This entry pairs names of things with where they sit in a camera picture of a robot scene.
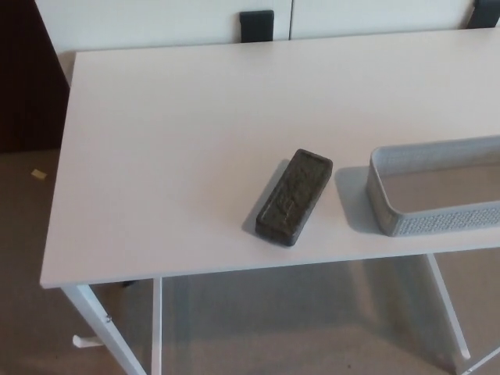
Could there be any dark brown wooden furniture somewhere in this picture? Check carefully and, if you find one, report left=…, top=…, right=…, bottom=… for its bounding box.
left=0, top=0, right=72, bottom=155

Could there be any grey perforated plastic basket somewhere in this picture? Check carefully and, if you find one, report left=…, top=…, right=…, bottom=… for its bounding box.
left=366, top=134, right=500, bottom=238

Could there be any black rectangular cabinet handle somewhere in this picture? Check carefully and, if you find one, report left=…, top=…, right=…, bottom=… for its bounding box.
left=466, top=0, right=500, bottom=30
left=238, top=10, right=275, bottom=43

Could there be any white metal desk leg frame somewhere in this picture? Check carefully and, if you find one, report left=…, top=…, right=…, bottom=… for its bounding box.
left=425, top=253, right=500, bottom=375
left=63, top=276, right=163, bottom=375

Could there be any dark grey board eraser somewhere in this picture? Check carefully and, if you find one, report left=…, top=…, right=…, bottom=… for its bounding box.
left=255, top=148, right=334, bottom=248

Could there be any white cabinet front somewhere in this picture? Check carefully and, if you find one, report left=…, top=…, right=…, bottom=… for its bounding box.
left=34, top=0, right=500, bottom=85

